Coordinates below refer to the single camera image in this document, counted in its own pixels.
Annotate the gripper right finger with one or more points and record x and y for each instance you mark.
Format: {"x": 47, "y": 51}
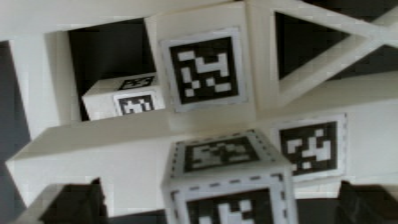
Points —
{"x": 369, "y": 205}

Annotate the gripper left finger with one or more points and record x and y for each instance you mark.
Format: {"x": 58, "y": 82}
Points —
{"x": 78, "y": 207}

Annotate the white chair back part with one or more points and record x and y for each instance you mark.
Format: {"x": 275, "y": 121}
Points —
{"x": 278, "y": 65}

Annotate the white chair leg with tag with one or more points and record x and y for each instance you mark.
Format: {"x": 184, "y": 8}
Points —
{"x": 126, "y": 95}

